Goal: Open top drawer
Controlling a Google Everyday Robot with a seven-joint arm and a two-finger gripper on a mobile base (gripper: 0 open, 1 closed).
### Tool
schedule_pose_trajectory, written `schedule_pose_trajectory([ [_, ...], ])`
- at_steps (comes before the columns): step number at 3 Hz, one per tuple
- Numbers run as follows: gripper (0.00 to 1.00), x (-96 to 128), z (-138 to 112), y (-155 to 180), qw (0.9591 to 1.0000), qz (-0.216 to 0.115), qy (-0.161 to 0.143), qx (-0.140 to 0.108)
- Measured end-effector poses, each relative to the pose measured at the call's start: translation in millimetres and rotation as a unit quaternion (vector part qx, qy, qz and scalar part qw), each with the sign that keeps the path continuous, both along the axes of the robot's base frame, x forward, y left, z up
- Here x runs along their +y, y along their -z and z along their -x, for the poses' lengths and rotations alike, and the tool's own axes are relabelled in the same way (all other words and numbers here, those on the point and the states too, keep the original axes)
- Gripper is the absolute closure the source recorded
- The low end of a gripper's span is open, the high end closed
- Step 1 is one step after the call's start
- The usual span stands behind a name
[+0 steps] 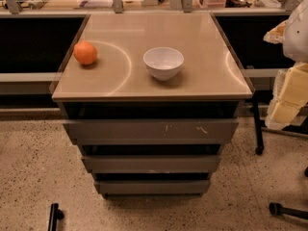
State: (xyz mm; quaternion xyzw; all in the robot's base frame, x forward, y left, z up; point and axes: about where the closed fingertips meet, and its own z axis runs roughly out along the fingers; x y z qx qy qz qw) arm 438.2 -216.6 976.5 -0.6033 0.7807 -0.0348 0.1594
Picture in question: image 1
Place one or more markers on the black chair leg right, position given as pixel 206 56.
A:
pixel 277 209

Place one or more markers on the grey drawer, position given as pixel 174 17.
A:
pixel 151 164
pixel 152 187
pixel 150 131

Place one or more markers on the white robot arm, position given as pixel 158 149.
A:
pixel 295 44

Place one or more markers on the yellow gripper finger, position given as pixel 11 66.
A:
pixel 276 34
pixel 290 95

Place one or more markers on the white bowl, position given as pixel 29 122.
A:
pixel 163 63

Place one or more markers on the orange fruit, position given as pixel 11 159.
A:
pixel 85 53

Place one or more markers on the grey top drawer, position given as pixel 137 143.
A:
pixel 150 131

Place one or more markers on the grey drawer cabinet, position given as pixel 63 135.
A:
pixel 151 115

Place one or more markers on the grey bottom drawer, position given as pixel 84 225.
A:
pixel 152 187

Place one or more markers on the black chair leg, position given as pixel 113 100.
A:
pixel 277 209
pixel 55 214

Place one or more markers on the grey middle drawer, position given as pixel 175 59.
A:
pixel 151 164

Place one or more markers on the black chair leg left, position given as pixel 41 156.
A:
pixel 55 214

